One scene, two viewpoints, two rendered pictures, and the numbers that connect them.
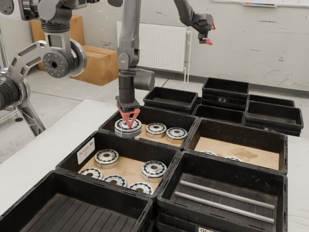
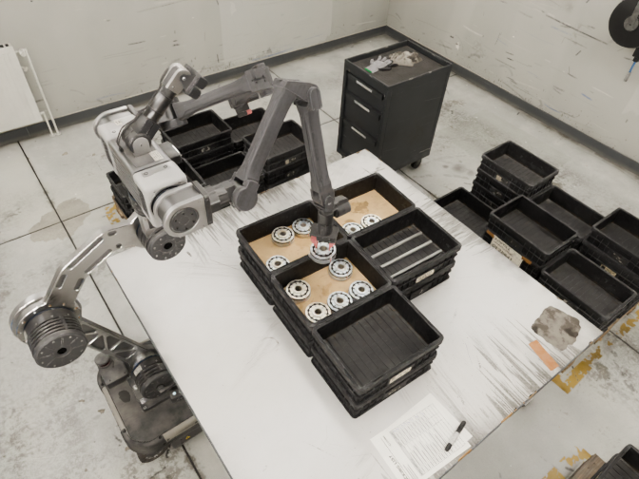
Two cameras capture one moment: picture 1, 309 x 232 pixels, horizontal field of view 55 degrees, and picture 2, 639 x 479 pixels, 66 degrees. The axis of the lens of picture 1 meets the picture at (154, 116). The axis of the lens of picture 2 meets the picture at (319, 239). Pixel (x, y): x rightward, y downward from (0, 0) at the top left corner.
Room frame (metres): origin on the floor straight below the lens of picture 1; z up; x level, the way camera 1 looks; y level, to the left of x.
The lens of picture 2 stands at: (0.31, 1.22, 2.46)
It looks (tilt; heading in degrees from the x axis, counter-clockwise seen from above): 46 degrees down; 302
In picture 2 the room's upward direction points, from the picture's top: 4 degrees clockwise
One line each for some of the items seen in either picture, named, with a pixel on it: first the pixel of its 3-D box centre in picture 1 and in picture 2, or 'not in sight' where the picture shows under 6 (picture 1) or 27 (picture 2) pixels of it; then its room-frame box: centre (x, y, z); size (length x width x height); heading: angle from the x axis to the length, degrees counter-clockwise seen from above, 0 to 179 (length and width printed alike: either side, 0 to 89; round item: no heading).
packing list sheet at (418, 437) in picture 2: not in sight; (422, 441); (0.34, 0.39, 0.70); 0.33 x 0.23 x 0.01; 71
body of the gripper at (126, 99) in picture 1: (127, 95); (324, 227); (0.99, 0.10, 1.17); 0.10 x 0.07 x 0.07; 23
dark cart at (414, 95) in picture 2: not in sight; (389, 118); (1.64, -1.78, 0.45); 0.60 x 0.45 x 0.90; 71
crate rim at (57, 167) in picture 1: (120, 160); (331, 281); (0.92, 0.13, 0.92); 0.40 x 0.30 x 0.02; 69
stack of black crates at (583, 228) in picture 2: not in sight; (556, 230); (0.25, -1.52, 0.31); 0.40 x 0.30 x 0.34; 161
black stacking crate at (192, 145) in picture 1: (235, 153); (362, 212); (1.06, -0.35, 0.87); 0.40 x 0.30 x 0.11; 69
